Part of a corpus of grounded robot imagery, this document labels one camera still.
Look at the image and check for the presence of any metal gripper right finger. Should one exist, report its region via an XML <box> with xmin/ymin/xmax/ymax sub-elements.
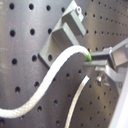
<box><xmin>91</xmin><ymin>38</ymin><xmax>128</xmax><ymax>69</ymax></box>

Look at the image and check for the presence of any grey metal cable clip fixture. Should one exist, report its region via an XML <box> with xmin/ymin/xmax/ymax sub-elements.
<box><xmin>39</xmin><ymin>0</ymin><xmax>86</xmax><ymax>67</ymax></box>

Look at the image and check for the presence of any white flat strap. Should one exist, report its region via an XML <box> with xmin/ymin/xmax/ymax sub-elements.
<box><xmin>64</xmin><ymin>75</ymin><xmax>91</xmax><ymax>128</ymax></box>

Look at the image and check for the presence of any white braided rope cable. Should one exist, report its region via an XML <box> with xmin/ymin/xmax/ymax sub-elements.
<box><xmin>0</xmin><ymin>45</ymin><xmax>93</xmax><ymax>120</ymax></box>

